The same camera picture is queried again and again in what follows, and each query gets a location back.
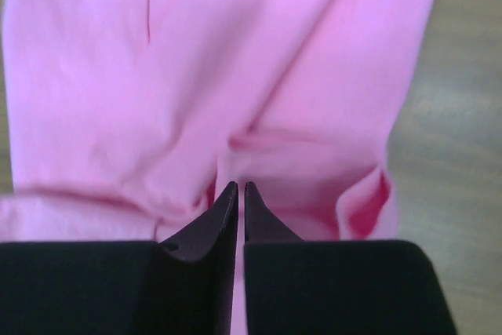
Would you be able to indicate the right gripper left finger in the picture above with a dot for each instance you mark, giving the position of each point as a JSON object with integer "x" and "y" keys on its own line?
{"x": 201, "y": 267}

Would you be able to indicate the pink t shirt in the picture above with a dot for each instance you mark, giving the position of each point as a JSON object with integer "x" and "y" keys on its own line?
{"x": 128, "y": 118}

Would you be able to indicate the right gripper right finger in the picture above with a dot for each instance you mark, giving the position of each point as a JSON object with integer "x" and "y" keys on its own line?
{"x": 261, "y": 225}

